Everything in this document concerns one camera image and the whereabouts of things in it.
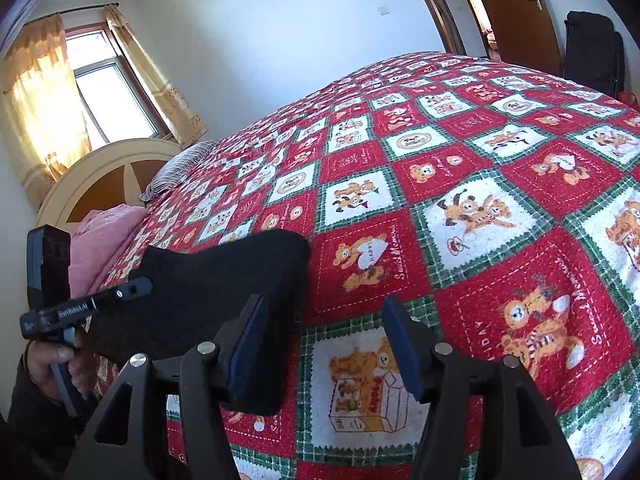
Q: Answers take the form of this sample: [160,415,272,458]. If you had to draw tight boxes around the person's left forearm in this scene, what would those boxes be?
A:
[0,355,101,480]

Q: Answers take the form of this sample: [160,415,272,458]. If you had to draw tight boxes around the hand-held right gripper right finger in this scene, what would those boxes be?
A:
[381,295,583,480]

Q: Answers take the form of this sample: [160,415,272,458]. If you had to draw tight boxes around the dark curtain rod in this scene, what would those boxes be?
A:
[25,2,123,23]

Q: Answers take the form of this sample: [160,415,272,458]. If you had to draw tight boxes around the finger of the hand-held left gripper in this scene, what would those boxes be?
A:
[92,276,153,307]

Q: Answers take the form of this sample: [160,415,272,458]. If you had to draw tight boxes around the person's left hand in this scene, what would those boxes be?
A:
[24,327,101,402]

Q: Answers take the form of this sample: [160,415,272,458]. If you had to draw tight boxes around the striped pillow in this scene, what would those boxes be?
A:
[139,140,218,202]

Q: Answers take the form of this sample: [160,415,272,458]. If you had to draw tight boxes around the narrow yellow curtain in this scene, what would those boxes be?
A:
[104,4,210,146]

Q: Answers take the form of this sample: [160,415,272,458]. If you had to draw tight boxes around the red bear-print bedspread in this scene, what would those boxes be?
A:
[92,51,640,480]

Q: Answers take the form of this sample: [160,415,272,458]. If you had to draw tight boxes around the black folding chair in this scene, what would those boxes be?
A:
[562,10,626,96]

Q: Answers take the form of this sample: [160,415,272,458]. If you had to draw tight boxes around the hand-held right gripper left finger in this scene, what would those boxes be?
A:
[64,294,269,480]

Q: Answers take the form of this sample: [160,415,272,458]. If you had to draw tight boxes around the pink folded blanket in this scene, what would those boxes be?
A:
[67,205,150,301]

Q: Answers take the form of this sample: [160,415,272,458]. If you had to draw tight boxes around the black pants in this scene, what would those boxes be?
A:
[82,229,311,416]

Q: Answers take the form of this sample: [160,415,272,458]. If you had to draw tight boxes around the wide yellow curtain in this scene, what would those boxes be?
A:
[0,12,93,211]

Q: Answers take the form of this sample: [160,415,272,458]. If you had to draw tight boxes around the cream and brown headboard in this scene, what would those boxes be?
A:
[35,137,182,228]

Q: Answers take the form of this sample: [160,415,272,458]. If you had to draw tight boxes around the brown door frame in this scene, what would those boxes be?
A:
[402,0,493,58]

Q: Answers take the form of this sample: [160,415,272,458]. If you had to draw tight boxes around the window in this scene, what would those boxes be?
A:
[64,22,171,148]

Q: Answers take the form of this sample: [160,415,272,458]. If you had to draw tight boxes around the brown wooden door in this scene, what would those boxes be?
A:
[462,0,563,78]

